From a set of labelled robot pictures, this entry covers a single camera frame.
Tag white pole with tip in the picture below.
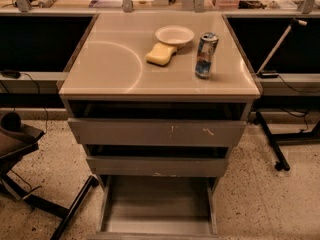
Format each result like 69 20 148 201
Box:
256 18 308 76

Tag black power adapter left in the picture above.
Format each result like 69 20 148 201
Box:
1 70 21 79

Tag black stand left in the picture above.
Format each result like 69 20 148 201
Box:
0 112 99 240

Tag black stand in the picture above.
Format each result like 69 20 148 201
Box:
0 112 99 240
255 112 320 171

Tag grey drawer cabinet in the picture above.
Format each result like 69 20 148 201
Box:
55 11 263 179

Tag black stand right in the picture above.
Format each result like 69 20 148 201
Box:
255 112 320 171

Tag white paper bowl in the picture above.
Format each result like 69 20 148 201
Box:
155 25 194 49

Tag grey drawer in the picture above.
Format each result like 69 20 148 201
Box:
68 100 248 147
87 145 229 177
87 176 218 240

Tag blue silver drink can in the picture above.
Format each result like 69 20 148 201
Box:
195 32 219 79

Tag yellow sponge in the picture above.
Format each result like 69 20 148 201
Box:
145 42 177 66

